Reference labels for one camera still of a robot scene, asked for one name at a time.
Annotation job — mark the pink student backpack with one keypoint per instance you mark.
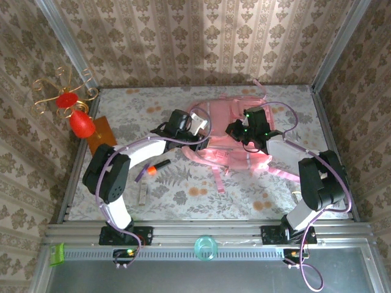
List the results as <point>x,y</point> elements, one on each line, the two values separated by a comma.
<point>226,152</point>

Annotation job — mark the orange black marker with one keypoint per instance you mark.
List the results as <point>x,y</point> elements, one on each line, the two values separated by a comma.
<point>159,167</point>

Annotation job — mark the purple pen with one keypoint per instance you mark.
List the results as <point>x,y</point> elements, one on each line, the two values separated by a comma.
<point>141,176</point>

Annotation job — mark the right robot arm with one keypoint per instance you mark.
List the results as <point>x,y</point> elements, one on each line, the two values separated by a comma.
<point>320,180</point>

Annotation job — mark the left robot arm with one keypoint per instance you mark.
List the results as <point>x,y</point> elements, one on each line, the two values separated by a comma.
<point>105,174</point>

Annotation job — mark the orange brown base block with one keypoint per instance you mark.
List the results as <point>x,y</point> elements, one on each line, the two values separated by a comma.
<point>104,131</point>

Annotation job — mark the teal tape roll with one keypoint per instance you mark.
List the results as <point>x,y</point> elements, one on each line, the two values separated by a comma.
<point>198,244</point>

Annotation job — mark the red and gold ornament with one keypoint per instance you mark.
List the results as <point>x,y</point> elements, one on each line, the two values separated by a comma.
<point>81,125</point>

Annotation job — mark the small black circuit board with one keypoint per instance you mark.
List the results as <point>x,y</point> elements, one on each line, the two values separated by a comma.
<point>293,254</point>
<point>125,253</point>

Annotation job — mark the grey metal sheet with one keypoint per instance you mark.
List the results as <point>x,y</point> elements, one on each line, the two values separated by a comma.
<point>183,277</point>

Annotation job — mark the green packet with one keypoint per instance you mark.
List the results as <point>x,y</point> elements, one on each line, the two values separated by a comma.
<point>57,254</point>

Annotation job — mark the aluminium frame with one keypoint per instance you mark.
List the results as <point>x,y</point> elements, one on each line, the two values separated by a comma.
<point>183,232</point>

